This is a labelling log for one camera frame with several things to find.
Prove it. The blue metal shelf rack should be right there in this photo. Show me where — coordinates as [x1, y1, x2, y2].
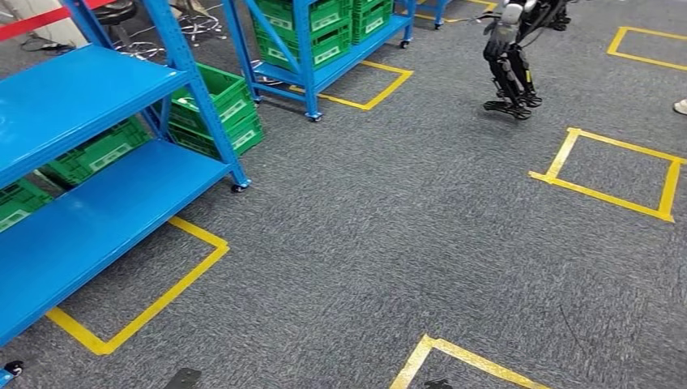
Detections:
[0, 0, 252, 383]
[416, 0, 453, 31]
[221, 0, 419, 123]

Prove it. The black humanoid robot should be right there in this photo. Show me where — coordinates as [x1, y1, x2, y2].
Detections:
[481, 0, 573, 121]

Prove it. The stool with chrome base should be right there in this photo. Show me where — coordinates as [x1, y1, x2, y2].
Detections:
[177, 9, 224, 40]

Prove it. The black robot left foot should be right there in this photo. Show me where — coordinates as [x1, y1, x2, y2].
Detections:
[163, 367, 203, 389]

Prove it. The white desk leg panel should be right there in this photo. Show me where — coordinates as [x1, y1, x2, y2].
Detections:
[15, 0, 88, 48]

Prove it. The red barrier belt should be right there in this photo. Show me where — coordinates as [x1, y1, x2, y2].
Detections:
[0, 0, 117, 43]

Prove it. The chrome ring stool base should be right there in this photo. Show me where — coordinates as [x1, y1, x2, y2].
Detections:
[250, 60, 293, 88]

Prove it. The black floor cable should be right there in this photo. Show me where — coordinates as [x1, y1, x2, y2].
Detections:
[21, 36, 75, 56]

